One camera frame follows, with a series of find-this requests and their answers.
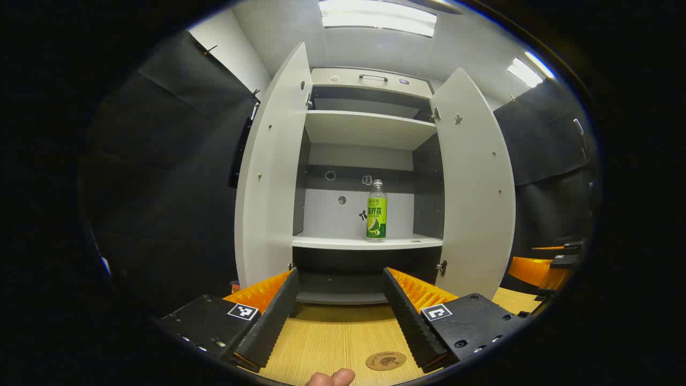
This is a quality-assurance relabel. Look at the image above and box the green label clear bottle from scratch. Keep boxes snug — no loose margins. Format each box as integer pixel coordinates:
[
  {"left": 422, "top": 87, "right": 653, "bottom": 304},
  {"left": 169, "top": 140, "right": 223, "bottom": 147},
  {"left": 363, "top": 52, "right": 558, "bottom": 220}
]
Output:
[{"left": 366, "top": 179, "right": 387, "bottom": 243}]

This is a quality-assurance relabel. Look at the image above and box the black backdrop cloth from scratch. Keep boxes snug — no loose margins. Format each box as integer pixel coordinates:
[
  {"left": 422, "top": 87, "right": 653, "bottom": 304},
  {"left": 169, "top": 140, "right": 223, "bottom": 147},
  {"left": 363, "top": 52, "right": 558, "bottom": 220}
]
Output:
[{"left": 79, "top": 29, "right": 600, "bottom": 318}]

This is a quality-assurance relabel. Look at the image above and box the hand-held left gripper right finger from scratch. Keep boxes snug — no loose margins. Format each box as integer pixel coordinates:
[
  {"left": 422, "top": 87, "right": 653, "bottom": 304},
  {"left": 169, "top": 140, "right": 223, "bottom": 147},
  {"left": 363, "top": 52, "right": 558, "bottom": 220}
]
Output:
[{"left": 382, "top": 267, "right": 528, "bottom": 374}]

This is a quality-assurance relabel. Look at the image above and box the wide cabinet shelf board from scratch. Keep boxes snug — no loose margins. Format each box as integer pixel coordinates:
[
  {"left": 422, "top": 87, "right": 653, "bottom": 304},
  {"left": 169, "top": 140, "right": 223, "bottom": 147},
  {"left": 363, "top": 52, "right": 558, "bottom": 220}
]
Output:
[{"left": 304, "top": 110, "right": 437, "bottom": 151}]

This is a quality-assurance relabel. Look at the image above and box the round cork coaster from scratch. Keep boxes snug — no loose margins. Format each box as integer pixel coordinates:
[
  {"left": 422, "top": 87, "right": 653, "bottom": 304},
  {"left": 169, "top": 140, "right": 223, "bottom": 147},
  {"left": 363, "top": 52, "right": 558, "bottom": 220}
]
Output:
[{"left": 366, "top": 351, "right": 407, "bottom": 372}]

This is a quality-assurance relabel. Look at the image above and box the small ceiling light panel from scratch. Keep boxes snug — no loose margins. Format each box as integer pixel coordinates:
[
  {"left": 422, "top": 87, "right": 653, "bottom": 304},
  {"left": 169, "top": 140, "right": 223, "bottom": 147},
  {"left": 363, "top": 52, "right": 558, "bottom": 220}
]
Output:
[{"left": 506, "top": 51, "right": 555, "bottom": 89}]

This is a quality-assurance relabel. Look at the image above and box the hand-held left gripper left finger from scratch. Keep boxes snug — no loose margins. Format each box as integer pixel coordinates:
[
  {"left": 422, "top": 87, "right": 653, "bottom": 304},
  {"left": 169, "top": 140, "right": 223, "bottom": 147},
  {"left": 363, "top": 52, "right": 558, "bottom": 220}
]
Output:
[{"left": 154, "top": 268, "right": 301, "bottom": 375}]

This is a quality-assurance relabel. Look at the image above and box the large ceiling light panel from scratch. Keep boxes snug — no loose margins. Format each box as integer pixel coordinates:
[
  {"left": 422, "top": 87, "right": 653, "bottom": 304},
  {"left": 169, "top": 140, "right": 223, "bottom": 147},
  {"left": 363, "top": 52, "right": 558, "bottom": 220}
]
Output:
[{"left": 319, "top": 0, "right": 437, "bottom": 37}]

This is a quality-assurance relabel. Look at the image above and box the black bar door handle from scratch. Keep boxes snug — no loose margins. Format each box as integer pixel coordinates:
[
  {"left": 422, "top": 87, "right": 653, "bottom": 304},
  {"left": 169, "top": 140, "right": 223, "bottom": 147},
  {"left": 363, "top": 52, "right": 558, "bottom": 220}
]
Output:
[{"left": 229, "top": 102, "right": 259, "bottom": 189}]

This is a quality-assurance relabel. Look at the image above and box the cabinet door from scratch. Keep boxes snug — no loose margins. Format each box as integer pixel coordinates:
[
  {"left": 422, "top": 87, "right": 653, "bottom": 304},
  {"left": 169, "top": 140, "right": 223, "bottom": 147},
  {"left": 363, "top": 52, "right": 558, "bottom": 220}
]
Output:
[
  {"left": 430, "top": 67, "right": 517, "bottom": 300},
  {"left": 234, "top": 42, "right": 313, "bottom": 290}
]

